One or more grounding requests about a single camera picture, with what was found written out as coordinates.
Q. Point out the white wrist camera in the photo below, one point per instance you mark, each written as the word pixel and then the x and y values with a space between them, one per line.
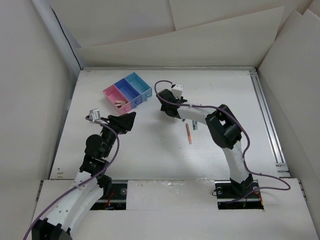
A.
pixel 93 115
pixel 177 90

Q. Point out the dark blue plastic bin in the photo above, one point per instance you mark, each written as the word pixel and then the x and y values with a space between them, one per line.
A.
pixel 132 95

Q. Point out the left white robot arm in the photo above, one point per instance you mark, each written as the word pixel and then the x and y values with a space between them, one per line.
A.
pixel 60 220

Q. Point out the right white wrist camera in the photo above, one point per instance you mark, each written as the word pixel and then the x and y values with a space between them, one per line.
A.
pixel 177 90

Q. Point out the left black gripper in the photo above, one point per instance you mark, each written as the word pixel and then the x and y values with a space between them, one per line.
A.
pixel 122 124

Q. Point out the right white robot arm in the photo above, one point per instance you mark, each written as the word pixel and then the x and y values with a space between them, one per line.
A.
pixel 224 130

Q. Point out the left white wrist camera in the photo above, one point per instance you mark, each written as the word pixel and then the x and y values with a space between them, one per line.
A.
pixel 93 115

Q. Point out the orange pink pen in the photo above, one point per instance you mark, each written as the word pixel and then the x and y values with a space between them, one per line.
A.
pixel 188 134

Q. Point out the pink plastic bin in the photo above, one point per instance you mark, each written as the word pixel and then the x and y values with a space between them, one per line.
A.
pixel 112 94

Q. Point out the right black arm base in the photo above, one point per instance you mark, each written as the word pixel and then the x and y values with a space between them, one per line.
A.
pixel 231 195

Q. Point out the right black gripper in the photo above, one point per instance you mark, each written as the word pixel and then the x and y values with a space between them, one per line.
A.
pixel 163 108

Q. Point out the light blue plastic bin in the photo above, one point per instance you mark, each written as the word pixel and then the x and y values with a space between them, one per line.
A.
pixel 140 85

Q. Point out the pink beige eraser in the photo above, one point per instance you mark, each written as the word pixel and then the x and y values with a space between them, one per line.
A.
pixel 120 103

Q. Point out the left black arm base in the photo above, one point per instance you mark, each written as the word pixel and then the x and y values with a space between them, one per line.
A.
pixel 114 195

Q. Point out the aluminium rail right side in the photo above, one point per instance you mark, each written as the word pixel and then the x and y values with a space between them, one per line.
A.
pixel 279 158

